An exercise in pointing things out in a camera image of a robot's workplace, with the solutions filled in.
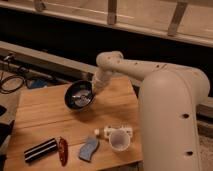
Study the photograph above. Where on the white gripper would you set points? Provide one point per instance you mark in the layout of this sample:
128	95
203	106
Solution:
100	80

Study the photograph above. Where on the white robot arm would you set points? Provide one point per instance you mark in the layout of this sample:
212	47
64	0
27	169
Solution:
168	97

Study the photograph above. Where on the blue object on floor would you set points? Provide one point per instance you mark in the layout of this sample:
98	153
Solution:
38	83

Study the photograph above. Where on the blue sponge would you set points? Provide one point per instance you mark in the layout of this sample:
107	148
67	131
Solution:
88	149

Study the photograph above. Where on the red brown pocket knife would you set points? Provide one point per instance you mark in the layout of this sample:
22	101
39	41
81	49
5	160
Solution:
63	151

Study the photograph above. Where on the black white striped block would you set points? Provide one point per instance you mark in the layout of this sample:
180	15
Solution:
40	150

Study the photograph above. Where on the black object at left edge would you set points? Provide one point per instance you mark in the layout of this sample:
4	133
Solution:
5	128

